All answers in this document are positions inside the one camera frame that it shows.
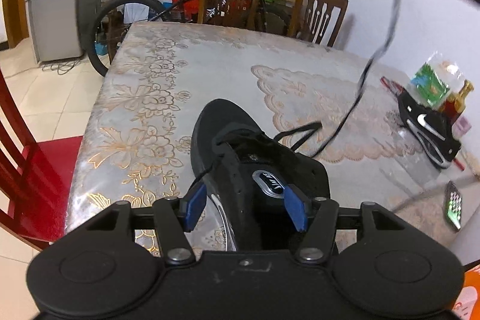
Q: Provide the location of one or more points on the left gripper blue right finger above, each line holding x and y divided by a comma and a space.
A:
298, 206

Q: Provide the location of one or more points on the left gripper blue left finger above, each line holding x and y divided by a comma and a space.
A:
192, 205

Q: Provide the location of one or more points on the black sneaker with white swoosh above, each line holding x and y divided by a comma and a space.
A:
250, 177

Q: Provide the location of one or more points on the black shoelace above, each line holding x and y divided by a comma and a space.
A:
360, 80

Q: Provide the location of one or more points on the green snack bag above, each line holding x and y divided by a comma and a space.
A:
435, 80

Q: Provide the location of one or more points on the brown wooden chair near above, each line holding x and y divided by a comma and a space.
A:
317, 20

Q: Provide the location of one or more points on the smartphone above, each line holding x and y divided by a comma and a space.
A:
453, 206

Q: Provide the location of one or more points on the red wooden chair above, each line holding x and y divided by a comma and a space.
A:
36, 179

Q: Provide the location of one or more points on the black bicycle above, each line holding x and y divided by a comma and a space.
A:
108, 30

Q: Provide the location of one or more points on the red handled pliers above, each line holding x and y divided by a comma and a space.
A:
395, 88

